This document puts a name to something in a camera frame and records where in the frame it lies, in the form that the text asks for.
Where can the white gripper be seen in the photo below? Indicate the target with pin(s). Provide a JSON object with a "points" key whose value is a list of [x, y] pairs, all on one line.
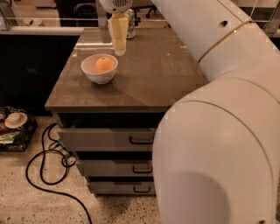
{"points": [[115, 5]]}

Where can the orange fruit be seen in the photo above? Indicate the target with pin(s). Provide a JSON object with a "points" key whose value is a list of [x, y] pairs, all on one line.
{"points": [[103, 64]]}

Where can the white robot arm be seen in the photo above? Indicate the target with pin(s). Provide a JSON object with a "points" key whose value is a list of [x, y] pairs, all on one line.
{"points": [[216, 151]]}

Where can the white ceramic bowl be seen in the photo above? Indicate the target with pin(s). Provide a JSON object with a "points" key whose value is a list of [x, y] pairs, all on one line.
{"points": [[88, 68]]}

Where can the white soda can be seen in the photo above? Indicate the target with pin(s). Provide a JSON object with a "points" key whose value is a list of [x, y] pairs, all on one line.
{"points": [[131, 23]]}

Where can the grey drawer cabinet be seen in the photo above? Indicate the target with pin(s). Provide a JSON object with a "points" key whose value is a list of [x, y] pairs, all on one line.
{"points": [[154, 73]]}

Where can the tan hat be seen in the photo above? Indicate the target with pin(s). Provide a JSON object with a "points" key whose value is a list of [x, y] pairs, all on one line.
{"points": [[15, 120]]}

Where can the middle grey drawer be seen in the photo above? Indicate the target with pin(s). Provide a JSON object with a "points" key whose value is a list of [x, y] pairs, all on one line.
{"points": [[114, 168]]}

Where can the dark patterned box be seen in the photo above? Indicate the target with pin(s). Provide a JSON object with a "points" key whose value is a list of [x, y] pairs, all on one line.
{"points": [[16, 139]]}

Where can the bottom grey drawer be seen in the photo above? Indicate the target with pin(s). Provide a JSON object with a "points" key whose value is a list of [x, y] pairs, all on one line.
{"points": [[122, 188]]}

